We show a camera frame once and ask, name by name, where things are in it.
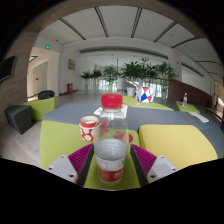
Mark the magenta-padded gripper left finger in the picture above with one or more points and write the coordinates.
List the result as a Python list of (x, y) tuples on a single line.
[(61, 168)]

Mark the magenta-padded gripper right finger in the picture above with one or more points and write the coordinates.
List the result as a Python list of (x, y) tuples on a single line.
[(161, 168)]

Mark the clear red-capped water bottle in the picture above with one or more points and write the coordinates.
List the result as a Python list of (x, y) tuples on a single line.
[(111, 150)]

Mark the small clear water bottle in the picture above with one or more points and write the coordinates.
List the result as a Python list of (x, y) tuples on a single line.
[(185, 100)]

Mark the flat round red coaster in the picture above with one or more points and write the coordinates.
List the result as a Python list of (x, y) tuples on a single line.
[(130, 138)]

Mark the red and white mug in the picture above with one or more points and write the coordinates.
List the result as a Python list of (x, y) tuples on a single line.
[(87, 130)]

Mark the white folded leaflet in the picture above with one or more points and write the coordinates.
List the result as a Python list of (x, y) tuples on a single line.
[(199, 117)]

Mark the lime green seat block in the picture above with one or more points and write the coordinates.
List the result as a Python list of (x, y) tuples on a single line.
[(43, 107)]

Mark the small lime green cube seat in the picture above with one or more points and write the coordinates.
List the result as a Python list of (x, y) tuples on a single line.
[(188, 108)]

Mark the dark grey armchair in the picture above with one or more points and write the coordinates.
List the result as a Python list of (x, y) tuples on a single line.
[(18, 118)]

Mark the black bag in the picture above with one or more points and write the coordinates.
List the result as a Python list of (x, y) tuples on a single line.
[(46, 94)]

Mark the red white blue polyhedron box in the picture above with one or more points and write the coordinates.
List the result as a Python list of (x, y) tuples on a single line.
[(144, 94)]

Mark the dark wooden table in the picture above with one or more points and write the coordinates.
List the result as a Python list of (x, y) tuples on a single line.
[(215, 113)]

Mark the red fire cabinet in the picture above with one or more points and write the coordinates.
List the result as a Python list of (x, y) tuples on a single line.
[(69, 88)]

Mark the group of potted green plants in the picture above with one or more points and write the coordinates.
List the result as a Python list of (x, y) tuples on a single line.
[(136, 71)]

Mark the green exit sign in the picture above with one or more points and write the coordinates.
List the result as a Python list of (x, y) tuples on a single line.
[(47, 47)]

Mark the framed wall picture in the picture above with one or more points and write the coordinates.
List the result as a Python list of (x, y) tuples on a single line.
[(71, 64)]

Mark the black wall screen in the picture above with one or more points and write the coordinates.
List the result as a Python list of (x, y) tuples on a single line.
[(7, 69)]

